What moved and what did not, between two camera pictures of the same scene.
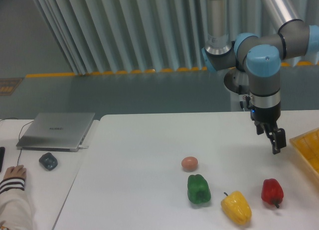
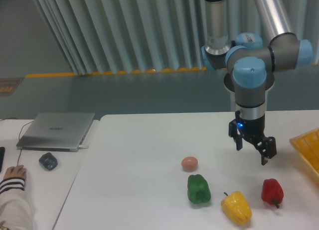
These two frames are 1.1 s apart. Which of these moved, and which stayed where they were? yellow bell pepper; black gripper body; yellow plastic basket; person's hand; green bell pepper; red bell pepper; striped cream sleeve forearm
Moved: black gripper body
Stayed: green bell pepper; red bell pepper; striped cream sleeve forearm; yellow plastic basket; person's hand; yellow bell pepper
